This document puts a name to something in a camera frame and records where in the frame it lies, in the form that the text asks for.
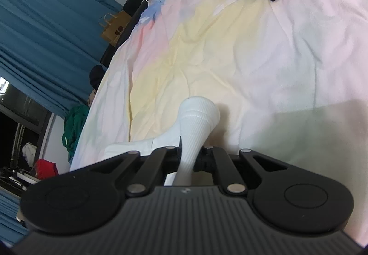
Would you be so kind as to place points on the black headboard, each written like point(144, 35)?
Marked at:
point(126, 13)

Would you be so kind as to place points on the pastel tie-dye bed sheet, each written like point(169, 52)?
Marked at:
point(230, 65)

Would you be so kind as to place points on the green garment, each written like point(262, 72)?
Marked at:
point(73, 128)

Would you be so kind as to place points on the black cap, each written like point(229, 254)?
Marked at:
point(96, 76)

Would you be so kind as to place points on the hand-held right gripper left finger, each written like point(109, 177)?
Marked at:
point(165, 157)

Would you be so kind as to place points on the brown paper bag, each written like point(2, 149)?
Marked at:
point(114, 26)

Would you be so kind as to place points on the red cloth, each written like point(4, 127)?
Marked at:
point(43, 169)

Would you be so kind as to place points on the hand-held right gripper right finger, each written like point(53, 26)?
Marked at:
point(211, 157)

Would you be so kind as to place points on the blue curtain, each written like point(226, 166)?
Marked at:
point(46, 42)

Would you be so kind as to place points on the white sock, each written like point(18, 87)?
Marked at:
point(192, 131)

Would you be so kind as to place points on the white cloth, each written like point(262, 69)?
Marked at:
point(28, 152)

